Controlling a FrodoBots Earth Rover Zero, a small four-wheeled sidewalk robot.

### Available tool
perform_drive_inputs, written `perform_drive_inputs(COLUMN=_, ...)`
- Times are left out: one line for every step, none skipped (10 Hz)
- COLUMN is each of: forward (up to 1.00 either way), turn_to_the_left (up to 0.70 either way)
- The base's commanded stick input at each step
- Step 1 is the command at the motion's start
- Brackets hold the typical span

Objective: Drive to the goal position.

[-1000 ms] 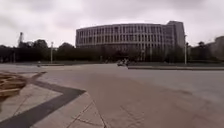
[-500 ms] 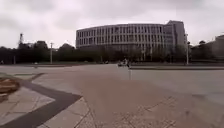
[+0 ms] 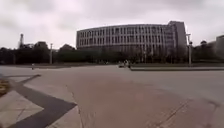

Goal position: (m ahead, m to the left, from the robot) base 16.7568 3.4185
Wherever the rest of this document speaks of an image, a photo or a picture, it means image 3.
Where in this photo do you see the grey stone paved way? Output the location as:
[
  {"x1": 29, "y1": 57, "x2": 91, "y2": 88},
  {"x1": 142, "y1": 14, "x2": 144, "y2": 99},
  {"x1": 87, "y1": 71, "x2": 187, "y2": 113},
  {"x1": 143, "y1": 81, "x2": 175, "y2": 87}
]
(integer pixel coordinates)
[{"x1": 0, "y1": 64, "x2": 224, "y2": 128}]

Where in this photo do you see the row of dark trees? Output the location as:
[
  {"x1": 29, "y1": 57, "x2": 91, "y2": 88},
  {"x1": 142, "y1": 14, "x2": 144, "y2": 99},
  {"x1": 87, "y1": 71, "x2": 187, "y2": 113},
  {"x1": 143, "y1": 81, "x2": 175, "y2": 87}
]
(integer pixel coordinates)
[{"x1": 0, "y1": 40, "x2": 224, "y2": 65}]

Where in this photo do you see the small dry grass patch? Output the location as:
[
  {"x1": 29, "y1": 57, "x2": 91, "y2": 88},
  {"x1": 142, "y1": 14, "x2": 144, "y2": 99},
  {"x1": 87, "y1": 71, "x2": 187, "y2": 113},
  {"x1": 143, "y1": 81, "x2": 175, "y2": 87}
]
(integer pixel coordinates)
[{"x1": 0, "y1": 79, "x2": 11, "y2": 98}]

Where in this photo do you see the thin grey pole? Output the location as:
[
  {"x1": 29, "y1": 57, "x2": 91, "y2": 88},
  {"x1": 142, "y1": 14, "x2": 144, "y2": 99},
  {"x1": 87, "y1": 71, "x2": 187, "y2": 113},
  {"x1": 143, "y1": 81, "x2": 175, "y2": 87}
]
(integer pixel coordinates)
[{"x1": 49, "y1": 42, "x2": 54, "y2": 65}]

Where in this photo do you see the distant tower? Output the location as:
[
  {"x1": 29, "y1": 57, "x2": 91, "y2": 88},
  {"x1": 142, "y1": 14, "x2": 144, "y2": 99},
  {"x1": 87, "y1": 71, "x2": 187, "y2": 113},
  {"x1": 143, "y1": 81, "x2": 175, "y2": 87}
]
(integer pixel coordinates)
[{"x1": 18, "y1": 32, "x2": 25, "y2": 49}]

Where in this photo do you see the low grey building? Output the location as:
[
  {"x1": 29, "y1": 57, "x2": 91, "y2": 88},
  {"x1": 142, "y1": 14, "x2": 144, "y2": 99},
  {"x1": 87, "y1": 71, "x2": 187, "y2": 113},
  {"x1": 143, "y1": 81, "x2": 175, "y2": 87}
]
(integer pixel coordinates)
[{"x1": 194, "y1": 34, "x2": 224, "y2": 61}]

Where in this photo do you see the large curved grey building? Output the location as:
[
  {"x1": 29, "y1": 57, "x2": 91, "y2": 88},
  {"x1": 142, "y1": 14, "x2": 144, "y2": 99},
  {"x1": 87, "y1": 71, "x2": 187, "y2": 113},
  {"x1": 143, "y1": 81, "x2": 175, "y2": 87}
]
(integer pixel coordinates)
[{"x1": 75, "y1": 20, "x2": 188, "y2": 63}]

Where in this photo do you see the grey lamp pole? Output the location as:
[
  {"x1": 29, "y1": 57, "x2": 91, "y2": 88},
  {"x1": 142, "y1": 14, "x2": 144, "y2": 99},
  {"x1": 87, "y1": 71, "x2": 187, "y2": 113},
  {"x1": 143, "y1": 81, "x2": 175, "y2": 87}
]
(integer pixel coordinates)
[{"x1": 185, "y1": 32, "x2": 194, "y2": 66}]

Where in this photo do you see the grass strip with kerb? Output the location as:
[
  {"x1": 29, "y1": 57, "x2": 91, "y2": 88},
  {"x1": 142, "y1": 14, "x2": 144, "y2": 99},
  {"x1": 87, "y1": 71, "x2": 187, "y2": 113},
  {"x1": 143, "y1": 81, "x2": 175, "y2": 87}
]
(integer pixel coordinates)
[{"x1": 129, "y1": 63, "x2": 224, "y2": 72}]

